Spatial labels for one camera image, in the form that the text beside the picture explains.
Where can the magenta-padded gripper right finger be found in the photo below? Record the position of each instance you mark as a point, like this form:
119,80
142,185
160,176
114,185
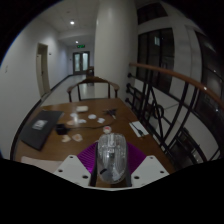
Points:
150,170

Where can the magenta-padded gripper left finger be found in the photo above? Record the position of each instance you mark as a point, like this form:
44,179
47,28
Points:
71,168

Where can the transparent computer mouse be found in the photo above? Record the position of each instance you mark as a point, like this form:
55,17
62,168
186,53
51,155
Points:
112,156

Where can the beige sticker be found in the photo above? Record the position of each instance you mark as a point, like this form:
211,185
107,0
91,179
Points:
66,138
70,122

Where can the orange and white sticker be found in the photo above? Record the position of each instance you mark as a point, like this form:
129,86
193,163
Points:
77,137

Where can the small black box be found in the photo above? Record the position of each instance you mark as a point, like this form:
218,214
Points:
60,129

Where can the black closed laptop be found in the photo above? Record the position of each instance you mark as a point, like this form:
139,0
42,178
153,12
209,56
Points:
40,128

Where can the red and white sticker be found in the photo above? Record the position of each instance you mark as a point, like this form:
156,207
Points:
106,129

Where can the small white box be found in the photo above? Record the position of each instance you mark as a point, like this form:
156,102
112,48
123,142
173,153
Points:
82,109

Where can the black key bunch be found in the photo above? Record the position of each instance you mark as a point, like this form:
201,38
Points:
110,112

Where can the wooden armchair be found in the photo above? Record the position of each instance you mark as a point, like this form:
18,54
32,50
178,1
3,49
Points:
93,80

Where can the black railing with wooden handrail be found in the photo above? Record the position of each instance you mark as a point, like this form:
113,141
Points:
173,75

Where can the white side door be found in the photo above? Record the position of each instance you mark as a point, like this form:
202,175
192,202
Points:
43,70

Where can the glass double door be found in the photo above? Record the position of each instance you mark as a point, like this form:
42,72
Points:
81,62

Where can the dark framed window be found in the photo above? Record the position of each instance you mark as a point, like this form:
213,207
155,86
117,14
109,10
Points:
156,60

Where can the green exit sign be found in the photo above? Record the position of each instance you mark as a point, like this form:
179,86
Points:
81,46

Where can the round ceiling light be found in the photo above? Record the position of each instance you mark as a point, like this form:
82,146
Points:
72,22
76,42

